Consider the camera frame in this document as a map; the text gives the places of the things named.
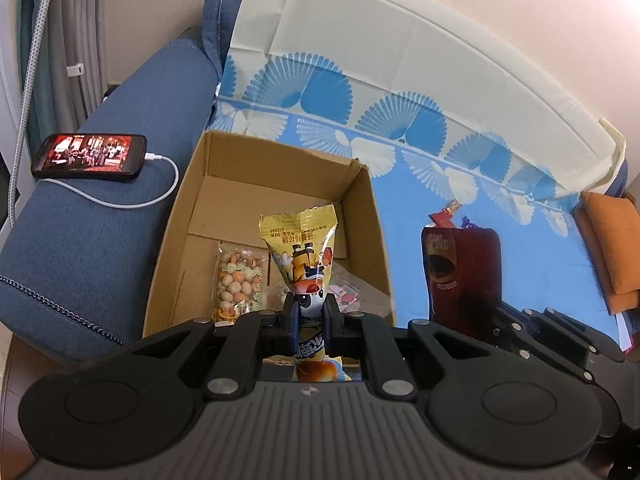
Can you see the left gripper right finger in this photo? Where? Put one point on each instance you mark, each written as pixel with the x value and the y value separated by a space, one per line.
pixel 332 324

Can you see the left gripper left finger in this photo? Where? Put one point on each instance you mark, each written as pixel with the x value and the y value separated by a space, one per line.
pixel 289 320

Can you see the clear bag pink candy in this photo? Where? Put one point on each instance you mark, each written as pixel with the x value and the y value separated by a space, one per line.
pixel 352 294

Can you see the yellow cow snack bag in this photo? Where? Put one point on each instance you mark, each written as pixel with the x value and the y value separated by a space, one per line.
pixel 301 244

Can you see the dark red snack bag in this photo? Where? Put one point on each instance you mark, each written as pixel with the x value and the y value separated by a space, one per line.
pixel 463 275

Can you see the red snack packet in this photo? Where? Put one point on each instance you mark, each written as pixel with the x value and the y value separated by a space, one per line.
pixel 443 219

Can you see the purple candy wrapper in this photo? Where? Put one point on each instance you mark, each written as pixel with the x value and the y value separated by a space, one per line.
pixel 468 224

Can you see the clear bag of peanuts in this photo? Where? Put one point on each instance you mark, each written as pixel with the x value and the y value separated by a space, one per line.
pixel 237 284

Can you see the orange cushion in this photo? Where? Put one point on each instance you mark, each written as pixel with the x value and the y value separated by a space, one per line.
pixel 610 228

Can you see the cardboard box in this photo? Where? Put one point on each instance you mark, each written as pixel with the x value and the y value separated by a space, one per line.
pixel 231 182

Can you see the small red gold candy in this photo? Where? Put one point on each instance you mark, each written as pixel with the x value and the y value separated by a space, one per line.
pixel 453 206

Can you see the blue sofa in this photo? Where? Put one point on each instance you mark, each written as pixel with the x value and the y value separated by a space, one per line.
pixel 77 267

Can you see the blue white fan-pattern cover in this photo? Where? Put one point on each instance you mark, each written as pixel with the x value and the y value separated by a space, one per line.
pixel 439 110

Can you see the black smartphone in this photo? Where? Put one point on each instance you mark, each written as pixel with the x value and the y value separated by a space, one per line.
pixel 100 156

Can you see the grey curtain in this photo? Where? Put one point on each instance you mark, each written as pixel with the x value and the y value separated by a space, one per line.
pixel 70 76

